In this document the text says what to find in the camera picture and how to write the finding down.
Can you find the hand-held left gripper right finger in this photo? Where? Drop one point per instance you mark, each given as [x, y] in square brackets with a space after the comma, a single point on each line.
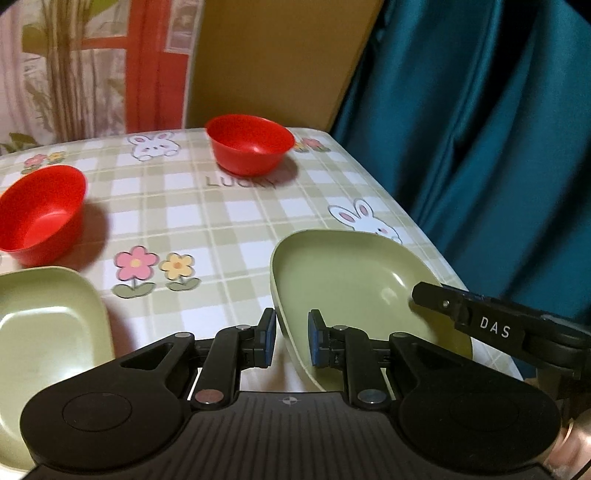
[316, 344]

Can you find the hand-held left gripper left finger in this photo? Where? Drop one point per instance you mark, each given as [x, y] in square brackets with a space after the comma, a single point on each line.
[269, 339]

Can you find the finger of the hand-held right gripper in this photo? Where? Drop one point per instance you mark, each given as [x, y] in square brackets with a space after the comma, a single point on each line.
[461, 311]

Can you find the green square plate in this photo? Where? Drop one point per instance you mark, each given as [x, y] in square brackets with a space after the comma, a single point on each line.
[351, 281]
[46, 323]

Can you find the red plastic bowl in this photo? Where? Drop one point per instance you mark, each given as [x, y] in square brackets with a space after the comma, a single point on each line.
[41, 212]
[249, 143]

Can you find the checked bunny tablecloth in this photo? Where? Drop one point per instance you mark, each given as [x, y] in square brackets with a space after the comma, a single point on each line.
[207, 217]

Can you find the teal curtain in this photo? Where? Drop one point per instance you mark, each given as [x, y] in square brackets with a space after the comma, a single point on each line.
[485, 138]

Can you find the brown cardboard board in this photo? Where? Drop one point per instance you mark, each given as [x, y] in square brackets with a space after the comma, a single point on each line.
[277, 60]

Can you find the printed backdrop cloth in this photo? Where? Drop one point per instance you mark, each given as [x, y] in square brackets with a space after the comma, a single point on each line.
[92, 69]

